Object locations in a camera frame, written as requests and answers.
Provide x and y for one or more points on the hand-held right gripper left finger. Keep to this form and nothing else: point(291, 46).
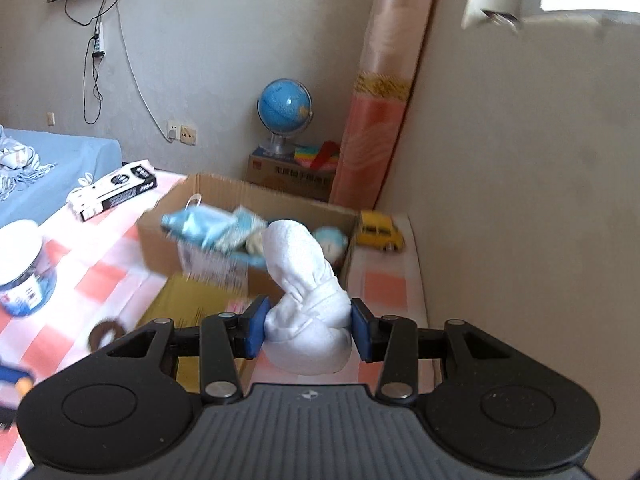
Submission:
point(257, 327)

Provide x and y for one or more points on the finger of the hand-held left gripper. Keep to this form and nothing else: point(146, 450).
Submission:
point(12, 376)

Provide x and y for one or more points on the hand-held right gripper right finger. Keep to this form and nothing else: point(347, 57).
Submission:
point(361, 332)

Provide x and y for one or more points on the white towel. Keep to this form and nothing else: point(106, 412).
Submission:
point(305, 320)

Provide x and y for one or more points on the cream floral sachet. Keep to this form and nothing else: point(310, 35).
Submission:
point(256, 246)

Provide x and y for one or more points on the blue face mask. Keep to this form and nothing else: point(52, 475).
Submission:
point(195, 225)
point(242, 227)

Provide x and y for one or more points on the brown cardboard box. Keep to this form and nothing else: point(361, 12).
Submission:
point(165, 240)

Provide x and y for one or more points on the yellow-green tissue pack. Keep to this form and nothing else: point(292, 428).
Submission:
point(185, 300)

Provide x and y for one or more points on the blue round plush toy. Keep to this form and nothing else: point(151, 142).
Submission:
point(331, 242)

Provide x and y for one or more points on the yellow toy car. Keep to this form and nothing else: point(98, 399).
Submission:
point(377, 230)

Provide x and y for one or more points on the white-lidded clear jar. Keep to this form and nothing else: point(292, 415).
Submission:
point(25, 270)

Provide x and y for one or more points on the printed cardboard carton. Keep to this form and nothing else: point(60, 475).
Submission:
point(290, 180)

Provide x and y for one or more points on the rainbow pop toy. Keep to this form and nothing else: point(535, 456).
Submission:
point(310, 157)

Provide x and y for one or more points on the black and white pen box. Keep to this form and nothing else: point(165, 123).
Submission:
point(117, 187)

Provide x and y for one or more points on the white fringed cloth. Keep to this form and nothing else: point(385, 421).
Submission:
point(12, 156)

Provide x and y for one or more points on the pink patterned curtain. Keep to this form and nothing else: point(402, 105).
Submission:
point(380, 110)

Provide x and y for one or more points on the blue desk globe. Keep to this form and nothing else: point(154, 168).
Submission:
point(285, 105)

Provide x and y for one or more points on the blue embroidered bed sheet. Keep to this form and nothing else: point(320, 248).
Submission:
point(75, 152)

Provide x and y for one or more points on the white power strip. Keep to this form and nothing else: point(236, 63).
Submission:
point(98, 40)

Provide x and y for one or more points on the beige wall outlet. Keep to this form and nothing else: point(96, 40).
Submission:
point(188, 134)

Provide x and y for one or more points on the white wall outlet with plug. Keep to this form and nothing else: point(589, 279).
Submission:
point(173, 131)

